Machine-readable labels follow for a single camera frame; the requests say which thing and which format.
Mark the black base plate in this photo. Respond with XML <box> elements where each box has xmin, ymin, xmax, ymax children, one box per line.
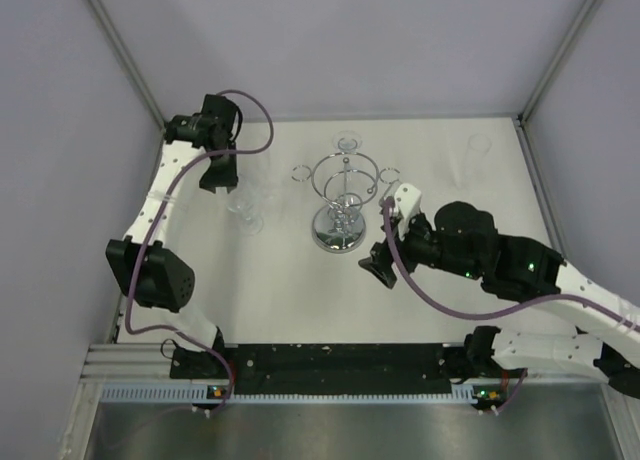
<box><xmin>169</xmin><ymin>342</ymin><xmax>481</xmax><ymax>395</ymax></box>

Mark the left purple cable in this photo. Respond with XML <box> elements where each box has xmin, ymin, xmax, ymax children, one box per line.
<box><xmin>123</xmin><ymin>89</ymin><xmax>274</xmax><ymax>411</ymax></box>

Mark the ribbed champagne flute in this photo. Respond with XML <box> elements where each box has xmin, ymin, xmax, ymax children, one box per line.
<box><xmin>253</xmin><ymin>148</ymin><xmax>277</xmax><ymax>206</ymax></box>
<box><xmin>457</xmin><ymin>133</ymin><xmax>493</xmax><ymax>189</ymax></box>

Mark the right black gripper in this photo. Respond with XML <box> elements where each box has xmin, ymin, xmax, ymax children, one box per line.
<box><xmin>359</xmin><ymin>208</ymin><xmax>482</xmax><ymax>288</ymax></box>

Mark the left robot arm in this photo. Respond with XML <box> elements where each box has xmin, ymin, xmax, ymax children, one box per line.
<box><xmin>105</xmin><ymin>90</ymin><xmax>244</xmax><ymax>378</ymax></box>

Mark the round wine glass front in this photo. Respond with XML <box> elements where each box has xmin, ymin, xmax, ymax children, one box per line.
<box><xmin>227</xmin><ymin>174</ymin><xmax>264</xmax><ymax>236</ymax></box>

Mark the right aluminium frame post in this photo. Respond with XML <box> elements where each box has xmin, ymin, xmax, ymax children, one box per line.
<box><xmin>517</xmin><ymin>0</ymin><xmax>604</xmax><ymax>127</ymax></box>

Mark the white toothed cable duct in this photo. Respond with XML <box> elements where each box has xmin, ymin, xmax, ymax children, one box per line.
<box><xmin>99</xmin><ymin>383</ymin><xmax>499</xmax><ymax>407</ymax></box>

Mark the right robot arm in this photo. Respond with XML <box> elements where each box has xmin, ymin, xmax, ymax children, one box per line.
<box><xmin>358</xmin><ymin>201</ymin><xmax>639</xmax><ymax>398</ymax></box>

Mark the round wine glass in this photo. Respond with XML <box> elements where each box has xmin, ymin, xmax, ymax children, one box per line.
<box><xmin>227</xmin><ymin>174</ymin><xmax>264</xmax><ymax>236</ymax></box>
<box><xmin>332</xmin><ymin>130</ymin><xmax>363</xmax><ymax>153</ymax></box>

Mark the left aluminium frame post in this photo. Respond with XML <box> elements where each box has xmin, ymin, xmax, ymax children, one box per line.
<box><xmin>83</xmin><ymin>0</ymin><xmax>165</xmax><ymax>129</ymax></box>

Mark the chrome wine glass rack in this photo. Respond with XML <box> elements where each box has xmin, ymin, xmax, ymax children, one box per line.
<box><xmin>309</xmin><ymin>151</ymin><xmax>380</xmax><ymax>254</ymax></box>

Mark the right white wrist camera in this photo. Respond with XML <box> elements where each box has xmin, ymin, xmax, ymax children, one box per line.
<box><xmin>379</xmin><ymin>182</ymin><xmax>422</xmax><ymax>225</ymax></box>

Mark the round wine glass back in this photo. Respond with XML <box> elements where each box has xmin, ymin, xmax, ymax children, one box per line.
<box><xmin>332</xmin><ymin>130</ymin><xmax>363</xmax><ymax>153</ymax></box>

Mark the aluminium frame post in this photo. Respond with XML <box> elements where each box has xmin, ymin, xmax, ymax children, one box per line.
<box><xmin>517</xmin><ymin>0</ymin><xmax>604</xmax><ymax>127</ymax></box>
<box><xmin>83</xmin><ymin>0</ymin><xmax>165</xmax><ymax>129</ymax></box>

